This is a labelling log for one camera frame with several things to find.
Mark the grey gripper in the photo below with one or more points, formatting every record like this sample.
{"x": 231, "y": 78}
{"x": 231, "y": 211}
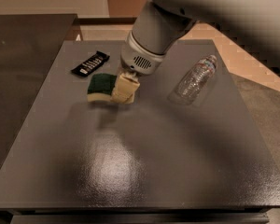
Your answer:
{"x": 139, "y": 59}

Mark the green and yellow sponge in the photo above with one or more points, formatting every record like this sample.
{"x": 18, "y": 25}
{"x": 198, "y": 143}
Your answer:
{"x": 100, "y": 88}

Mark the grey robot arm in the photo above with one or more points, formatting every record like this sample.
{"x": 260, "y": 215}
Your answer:
{"x": 252, "y": 24}

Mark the clear plastic water bottle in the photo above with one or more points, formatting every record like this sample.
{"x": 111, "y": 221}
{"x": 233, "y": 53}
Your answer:
{"x": 192, "y": 83}

